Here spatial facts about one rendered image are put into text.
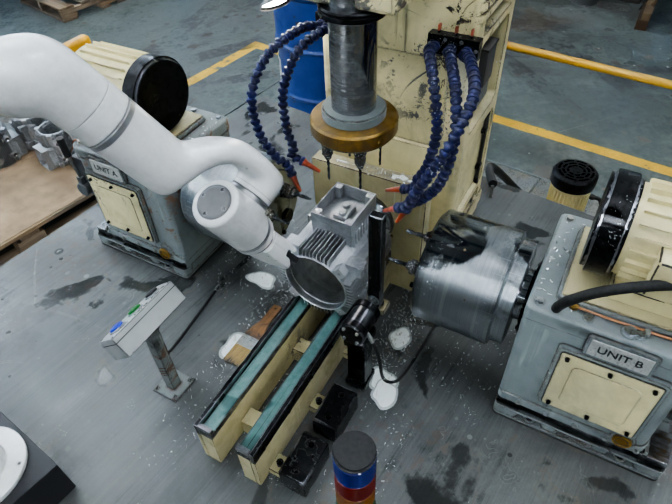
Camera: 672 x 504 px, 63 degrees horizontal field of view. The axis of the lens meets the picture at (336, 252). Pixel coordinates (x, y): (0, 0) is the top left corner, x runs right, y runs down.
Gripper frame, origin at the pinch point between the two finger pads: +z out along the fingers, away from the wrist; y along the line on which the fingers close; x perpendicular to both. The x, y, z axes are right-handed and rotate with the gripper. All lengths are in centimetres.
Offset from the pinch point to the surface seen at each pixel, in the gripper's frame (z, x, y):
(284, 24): 122, 136, -118
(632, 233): -14, 21, 61
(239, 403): 3.7, -31.1, 3.0
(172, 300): -7.0, -17.4, -15.6
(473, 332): 9.1, 1.1, 41.2
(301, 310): 15.2, -7.8, 2.5
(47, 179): 115, 11, -206
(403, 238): 23.1, 18.7, 16.2
